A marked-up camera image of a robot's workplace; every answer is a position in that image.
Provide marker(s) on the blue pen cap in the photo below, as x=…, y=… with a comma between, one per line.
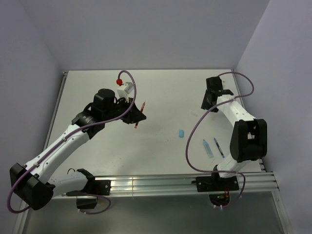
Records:
x=181, y=133

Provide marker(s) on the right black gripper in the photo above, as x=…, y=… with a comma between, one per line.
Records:
x=204, y=104

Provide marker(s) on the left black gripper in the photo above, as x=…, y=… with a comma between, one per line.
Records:
x=133, y=115

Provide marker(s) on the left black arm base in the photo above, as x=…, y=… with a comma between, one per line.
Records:
x=91, y=196

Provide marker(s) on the aluminium rail frame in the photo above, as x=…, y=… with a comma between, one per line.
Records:
x=162, y=185

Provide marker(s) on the red thin pen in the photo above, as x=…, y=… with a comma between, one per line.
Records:
x=141, y=110

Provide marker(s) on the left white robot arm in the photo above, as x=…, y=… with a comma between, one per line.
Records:
x=33, y=181

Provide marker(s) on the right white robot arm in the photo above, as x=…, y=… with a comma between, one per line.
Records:
x=249, y=140

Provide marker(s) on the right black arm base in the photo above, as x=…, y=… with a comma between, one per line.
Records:
x=215, y=184

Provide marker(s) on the blue thin pen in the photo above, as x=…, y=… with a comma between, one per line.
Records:
x=219, y=148

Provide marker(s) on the blue highlighter pen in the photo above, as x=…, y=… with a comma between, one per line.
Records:
x=208, y=149

